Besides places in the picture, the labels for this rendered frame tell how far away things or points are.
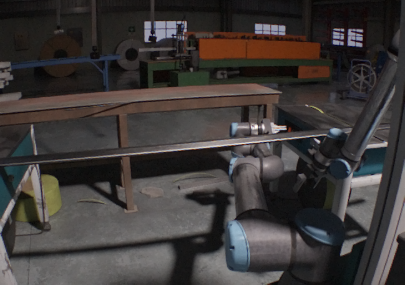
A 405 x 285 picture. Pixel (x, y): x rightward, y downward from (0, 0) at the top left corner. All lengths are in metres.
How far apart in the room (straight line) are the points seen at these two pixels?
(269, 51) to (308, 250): 7.20
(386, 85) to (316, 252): 0.64
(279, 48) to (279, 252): 7.39
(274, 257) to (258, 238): 0.07
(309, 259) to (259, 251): 0.14
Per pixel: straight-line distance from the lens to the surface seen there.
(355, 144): 1.30
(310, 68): 8.81
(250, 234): 0.88
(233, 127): 1.97
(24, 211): 2.44
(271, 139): 1.51
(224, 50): 7.28
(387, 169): 0.83
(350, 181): 1.65
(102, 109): 2.14
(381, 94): 1.23
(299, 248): 0.90
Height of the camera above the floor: 1.20
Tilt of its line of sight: 17 degrees down
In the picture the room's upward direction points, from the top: straight up
